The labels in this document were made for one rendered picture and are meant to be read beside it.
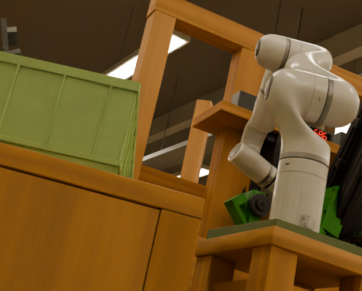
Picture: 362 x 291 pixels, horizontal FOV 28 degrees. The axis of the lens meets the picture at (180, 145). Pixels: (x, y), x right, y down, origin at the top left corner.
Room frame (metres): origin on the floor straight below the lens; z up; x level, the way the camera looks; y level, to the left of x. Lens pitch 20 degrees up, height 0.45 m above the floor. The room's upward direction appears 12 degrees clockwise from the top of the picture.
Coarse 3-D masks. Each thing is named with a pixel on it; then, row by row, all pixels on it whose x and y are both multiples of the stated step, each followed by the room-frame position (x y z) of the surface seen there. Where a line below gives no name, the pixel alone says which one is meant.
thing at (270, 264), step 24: (216, 264) 1.67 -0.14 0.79; (264, 264) 1.45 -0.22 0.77; (288, 264) 1.46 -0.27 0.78; (192, 288) 1.71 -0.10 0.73; (216, 288) 1.64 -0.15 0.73; (240, 288) 1.55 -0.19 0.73; (264, 288) 1.44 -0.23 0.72; (288, 288) 1.46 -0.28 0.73; (312, 288) 1.79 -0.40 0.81; (360, 288) 1.54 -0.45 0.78
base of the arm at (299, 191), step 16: (288, 160) 1.60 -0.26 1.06; (304, 160) 1.58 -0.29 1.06; (288, 176) 1.60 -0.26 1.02; (304, 176) 1.58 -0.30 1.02; (320, 176) 1.59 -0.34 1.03; (288, 192) 1.59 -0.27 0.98; (304, 192) 1.58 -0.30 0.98; (320, 192) 1.60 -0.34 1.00; (272, 208) 1.63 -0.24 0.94; (288, 208) 1.59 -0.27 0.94; (304, 208) 1.58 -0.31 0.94; (320, 208) 1.61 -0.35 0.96; (304, 224) 1.58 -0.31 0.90
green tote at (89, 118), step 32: (0, 64) 1.13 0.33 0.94; (32, 64) 1.13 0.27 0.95; (0, 96) 1.13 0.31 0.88; (32, 96) 1.13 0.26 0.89; (64, 96) 1.13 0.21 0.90; (96, 96) 1.13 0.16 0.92; (128, 96) 1.13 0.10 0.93; (0, 128) 1.13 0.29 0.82; (32, 128) 1.13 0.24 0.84; (64, 128) 1.13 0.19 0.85; (96, 128) 1.13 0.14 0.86; (128, 128) 1.15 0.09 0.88; (96, 160) 1.13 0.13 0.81; (128, 160) 1.35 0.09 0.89
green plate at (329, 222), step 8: (328, 192) 2.34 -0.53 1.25; (336, 192) 2.30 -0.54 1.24; (328, 200) 2.32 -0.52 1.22; (336, 200) 2.32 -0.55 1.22; (328, 208) 2.29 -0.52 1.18; (336, 208) 2.32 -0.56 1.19; (328, 216) 2.30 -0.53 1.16; (320, 224) 2.29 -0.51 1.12; (328, 224) 2.31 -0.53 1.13; (336, 224) 2.32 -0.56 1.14; (328, 232) 2.32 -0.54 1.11; (336, 232) 2.32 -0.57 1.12
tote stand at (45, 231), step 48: (0, 144) 1.09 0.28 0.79; (0, 192) 1.09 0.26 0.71; (48, 192) 1.10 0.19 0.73; (96, 192) 1.13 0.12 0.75; (144, 192) 1.13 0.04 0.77; (0, 240) 1.10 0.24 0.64; (48, 240) 1.11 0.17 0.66; (96, 240) 1.12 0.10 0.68; (144, 240) 1.13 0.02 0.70; (192, 240) 1.15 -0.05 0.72; (0, 288) 1.10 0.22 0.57; (48, 288) 1.11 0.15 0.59; (96, 288) 1.12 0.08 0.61; (144, 288) 1.14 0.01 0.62
